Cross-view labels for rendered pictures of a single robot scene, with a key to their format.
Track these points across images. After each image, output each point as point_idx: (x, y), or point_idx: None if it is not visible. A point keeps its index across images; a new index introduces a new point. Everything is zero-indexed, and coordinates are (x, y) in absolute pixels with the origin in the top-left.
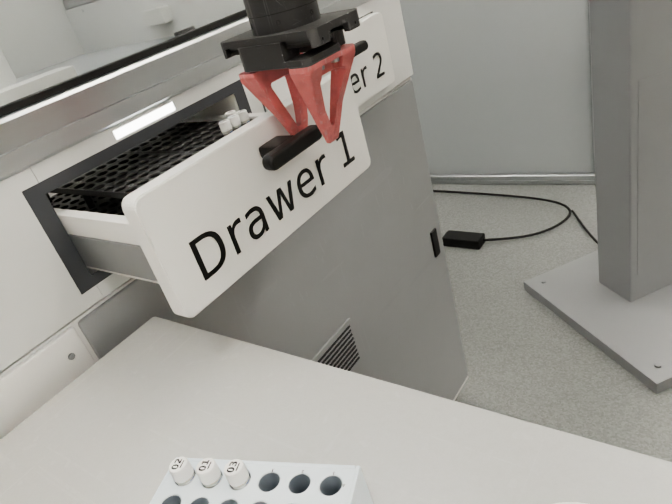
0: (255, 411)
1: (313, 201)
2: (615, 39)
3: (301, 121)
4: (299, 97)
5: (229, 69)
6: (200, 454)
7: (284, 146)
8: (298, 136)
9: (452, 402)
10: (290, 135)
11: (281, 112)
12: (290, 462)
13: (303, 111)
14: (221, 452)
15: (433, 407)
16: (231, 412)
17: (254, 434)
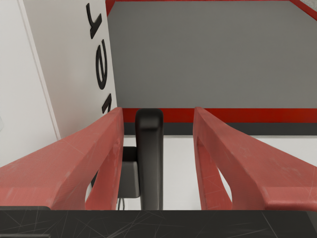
0: (187, 177)
1: (106, 46)
2: None
3: (118, 136)
4: (105, 157)
5: None
6: (175, 201)
7: (158, 202)
8: (157, 174)
9: (312, 140)
10: (128, 166)
11: (115, 203)
12: (229, 191)
13: (113, 134)
14: (187, 198)
15: (301, 146)
16: (171, 182)
17: (197, 186)
